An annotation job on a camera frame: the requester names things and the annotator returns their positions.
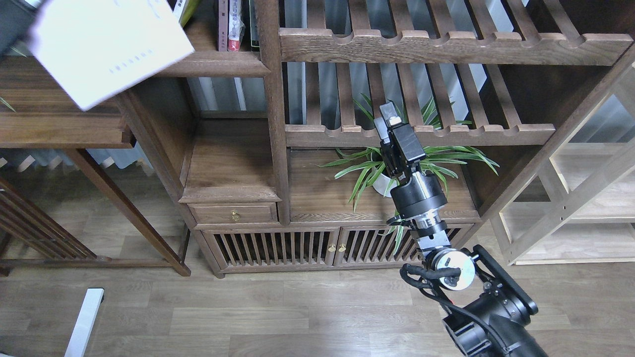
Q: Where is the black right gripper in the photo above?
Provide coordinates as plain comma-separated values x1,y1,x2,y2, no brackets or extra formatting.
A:
374,101,447,220

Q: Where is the yellow green cover book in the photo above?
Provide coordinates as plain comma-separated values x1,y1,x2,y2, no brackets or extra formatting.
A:
168,0,200,27

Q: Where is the white lilac cover book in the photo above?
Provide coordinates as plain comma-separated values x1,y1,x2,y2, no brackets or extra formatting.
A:
27,0,193,111

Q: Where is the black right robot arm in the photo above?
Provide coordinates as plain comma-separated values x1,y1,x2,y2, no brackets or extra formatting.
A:
375,102,546,357

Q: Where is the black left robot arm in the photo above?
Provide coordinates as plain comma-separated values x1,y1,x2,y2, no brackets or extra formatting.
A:
0,0,44,57

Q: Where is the green spider plant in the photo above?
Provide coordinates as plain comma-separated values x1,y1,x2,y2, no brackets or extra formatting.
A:
317,94,500,254

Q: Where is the white plant pot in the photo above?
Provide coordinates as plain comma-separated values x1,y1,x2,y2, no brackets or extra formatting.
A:
371,153,399,197

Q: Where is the dark wooden bookshelf cabinet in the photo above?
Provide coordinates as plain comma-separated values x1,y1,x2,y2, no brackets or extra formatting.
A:
117,0,634,278

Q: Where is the dark upright book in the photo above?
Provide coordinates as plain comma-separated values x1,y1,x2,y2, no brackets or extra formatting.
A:
248,0,260,52

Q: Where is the red white upright book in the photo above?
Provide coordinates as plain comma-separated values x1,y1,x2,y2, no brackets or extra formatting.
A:
227,0,245,52

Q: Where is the pink spine upright book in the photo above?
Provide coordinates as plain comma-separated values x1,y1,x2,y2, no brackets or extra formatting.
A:
216,0,230,52

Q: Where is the dark wooden side table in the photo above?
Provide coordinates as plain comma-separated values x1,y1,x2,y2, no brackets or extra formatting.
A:
0,56,191,277

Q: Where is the slatted wooden rack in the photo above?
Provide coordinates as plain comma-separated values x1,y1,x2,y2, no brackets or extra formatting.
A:
0,177,126,277

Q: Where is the light wooden shelf frame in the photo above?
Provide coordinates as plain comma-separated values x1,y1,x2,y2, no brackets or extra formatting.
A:
491,65,635,265

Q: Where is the white metal post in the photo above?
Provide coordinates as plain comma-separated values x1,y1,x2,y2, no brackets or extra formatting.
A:
65,288,105,357

